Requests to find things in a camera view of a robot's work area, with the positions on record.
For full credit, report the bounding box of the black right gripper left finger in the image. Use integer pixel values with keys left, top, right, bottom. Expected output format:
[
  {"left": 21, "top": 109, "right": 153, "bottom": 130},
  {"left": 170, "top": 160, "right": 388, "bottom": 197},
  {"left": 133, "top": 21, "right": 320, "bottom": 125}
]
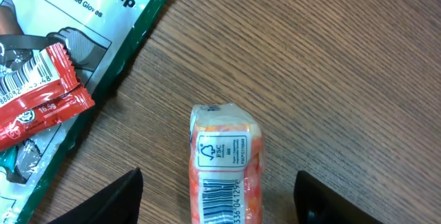
[{"left": 50, "top": 168, "right": 143, "bottom": 224}]

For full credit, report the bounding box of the green 3M gloves package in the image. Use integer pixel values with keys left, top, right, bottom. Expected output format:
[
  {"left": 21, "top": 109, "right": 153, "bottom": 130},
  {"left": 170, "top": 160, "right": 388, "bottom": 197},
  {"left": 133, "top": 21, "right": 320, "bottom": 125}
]
[{"left": 1, "top": 0, "right": 166, "bottom": 223}]

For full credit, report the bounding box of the red snack stick packet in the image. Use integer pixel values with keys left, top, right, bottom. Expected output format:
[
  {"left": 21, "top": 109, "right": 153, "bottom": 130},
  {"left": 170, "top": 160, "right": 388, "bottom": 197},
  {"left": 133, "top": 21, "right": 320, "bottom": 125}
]
[{"left": 1, "top": 43, "right": 94, "bottom": 150}]

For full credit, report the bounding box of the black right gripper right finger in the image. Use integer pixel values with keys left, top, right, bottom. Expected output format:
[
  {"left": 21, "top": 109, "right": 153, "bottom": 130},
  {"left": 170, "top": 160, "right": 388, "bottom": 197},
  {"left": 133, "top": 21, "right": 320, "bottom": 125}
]
[{"left": 294, "top": 170, "right": 382, "bottom": 224}]

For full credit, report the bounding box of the orange Kleenex tissue pack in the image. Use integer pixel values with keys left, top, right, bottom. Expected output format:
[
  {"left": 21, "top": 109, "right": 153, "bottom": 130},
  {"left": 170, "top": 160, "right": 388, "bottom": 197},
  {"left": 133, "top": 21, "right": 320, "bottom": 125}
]
[{"left": 189, "top": 103, "right": 265, "bottom": 224}]

